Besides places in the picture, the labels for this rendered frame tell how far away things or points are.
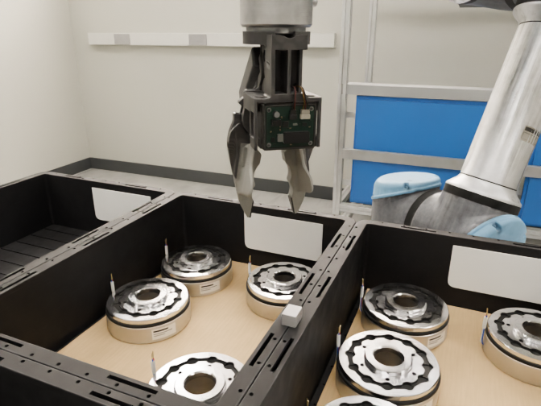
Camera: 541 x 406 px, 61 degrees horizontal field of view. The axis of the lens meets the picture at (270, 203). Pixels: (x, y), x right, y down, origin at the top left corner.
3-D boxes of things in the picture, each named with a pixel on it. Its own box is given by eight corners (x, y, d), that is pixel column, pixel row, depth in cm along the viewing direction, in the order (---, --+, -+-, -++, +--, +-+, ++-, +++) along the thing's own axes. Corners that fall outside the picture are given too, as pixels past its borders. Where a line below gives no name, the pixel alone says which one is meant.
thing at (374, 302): (372, 280, 63) (373, 276, 63) (450, 296, 60) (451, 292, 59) (355, 320, 55) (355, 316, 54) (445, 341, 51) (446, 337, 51)
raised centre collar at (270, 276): (276, 267, 66) (276, 264, 65) (308, 276, 63) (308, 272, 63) (259, 283, 61) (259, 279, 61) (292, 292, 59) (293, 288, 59)
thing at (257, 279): (269, 259, 69) (269, 256, 69) (332, 275, 65) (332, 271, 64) (233, 291, 61) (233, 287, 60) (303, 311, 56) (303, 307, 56)
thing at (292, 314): (287, 314, 43) (288, 303, 42) (302, 317, 42) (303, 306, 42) (281, 325, 41) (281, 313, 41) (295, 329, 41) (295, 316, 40)
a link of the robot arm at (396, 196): (402, 223, 95) (408, 160, 90) (454, 249, 84) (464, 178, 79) (355, 235, 90) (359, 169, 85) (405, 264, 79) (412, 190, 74)
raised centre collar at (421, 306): (388, 290, 60) (389, 286, 60) (427, 298, 58) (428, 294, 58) (382, 310, 56) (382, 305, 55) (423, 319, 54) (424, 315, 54)
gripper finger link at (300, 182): (304, 227, 53) (288, 152, 50) (290, 209, 59) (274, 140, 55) (329, 219, 54) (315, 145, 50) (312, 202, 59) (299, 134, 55)
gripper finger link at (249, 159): (232, 229, 51) (249, 148, 48) (224, 209, 56) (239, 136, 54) (258, 232, 52) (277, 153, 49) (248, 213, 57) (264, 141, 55)
